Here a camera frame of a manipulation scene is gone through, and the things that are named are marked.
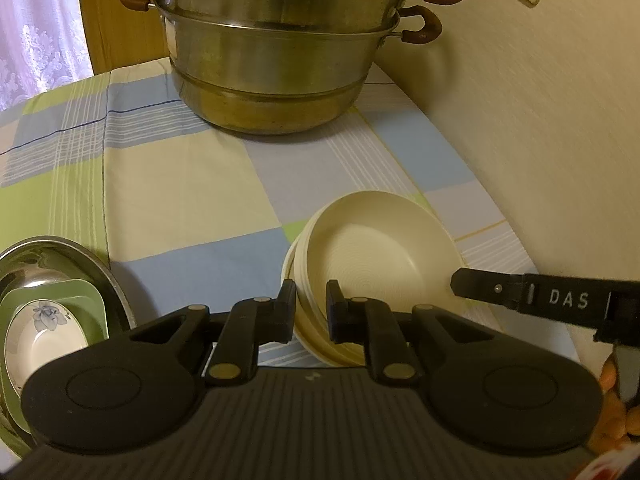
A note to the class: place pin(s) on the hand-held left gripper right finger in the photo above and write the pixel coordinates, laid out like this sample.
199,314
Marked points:
336,315

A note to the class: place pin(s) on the purple lace curtain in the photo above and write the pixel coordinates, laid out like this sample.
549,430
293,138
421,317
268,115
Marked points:
35,25

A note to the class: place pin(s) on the green square plate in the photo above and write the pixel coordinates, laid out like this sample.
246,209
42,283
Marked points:
75,295

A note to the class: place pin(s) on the cream plastic bowl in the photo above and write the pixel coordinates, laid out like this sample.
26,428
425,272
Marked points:
380,245

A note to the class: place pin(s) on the person's right hand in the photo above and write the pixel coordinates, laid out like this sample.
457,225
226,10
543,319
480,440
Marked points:
615,425

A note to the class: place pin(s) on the red and white cloth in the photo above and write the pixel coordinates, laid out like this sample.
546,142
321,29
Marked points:
610,467

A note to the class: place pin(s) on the small floral white dish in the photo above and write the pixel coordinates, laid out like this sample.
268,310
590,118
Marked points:
45,345

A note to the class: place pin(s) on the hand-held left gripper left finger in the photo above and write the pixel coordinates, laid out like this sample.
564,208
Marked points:
286,310

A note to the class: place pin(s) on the large stainless steel plate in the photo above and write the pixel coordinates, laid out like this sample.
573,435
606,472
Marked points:
100,280

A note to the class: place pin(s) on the stainless steel steamer pot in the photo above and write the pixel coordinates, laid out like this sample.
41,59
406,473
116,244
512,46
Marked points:
270,70

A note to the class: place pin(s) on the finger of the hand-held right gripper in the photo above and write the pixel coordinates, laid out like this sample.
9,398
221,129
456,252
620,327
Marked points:
480,285

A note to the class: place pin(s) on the checked pastel tablecloth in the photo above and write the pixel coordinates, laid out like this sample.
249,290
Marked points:
200,200

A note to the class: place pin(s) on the wooden door panel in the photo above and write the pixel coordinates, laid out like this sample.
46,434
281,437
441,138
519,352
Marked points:
115,35

